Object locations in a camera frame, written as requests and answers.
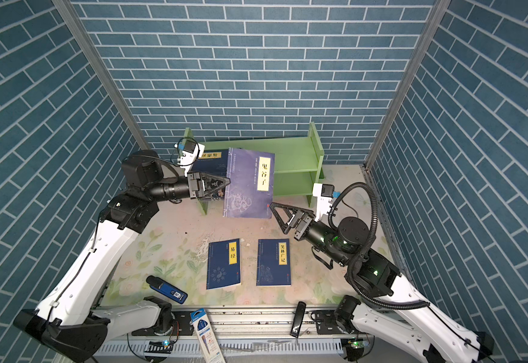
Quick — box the green two-tier shelf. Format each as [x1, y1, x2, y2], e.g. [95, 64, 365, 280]
[200, 123, 324, 213]

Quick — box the blue white packaged box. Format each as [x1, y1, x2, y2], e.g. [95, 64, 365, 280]
[191, 309, 226, 363]

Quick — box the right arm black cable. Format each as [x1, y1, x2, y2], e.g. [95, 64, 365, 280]
[326, 181, 430, 311]

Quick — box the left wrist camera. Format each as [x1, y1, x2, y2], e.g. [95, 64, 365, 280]
[176, 137, 205, 176]

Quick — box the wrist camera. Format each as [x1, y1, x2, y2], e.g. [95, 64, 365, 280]
[312, 183, 335, 222]
[176, 137, 205, 176]

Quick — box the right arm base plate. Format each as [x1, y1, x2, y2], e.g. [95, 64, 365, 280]
[310, 309, 358, 335]

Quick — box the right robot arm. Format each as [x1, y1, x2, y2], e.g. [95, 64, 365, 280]
[270, 203, 494, 362]

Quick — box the blue handheld device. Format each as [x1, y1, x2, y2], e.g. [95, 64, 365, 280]
[146, 275, 188, 305]

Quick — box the aluminium rail frame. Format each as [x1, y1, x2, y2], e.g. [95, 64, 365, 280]
[54, 303, 451, 363]

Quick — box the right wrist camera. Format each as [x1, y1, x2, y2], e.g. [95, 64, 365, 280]
[312, 183, 335, 222]

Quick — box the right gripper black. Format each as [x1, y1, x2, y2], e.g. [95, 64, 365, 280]
[275, 198, 351, 267]

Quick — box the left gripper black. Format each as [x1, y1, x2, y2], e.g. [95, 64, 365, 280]
[144, 172, 228, 204]

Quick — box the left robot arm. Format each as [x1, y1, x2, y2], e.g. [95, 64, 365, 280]
[13, 150, 230, 362]

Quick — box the black remote stick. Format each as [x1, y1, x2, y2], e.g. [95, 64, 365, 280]
[290, 301, 306, 338]

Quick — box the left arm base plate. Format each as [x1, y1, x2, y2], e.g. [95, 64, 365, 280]
[131, 310, 194, 338]

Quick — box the dark blue book yellow label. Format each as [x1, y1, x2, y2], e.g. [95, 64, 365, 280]
[223, 148, 275, 219]

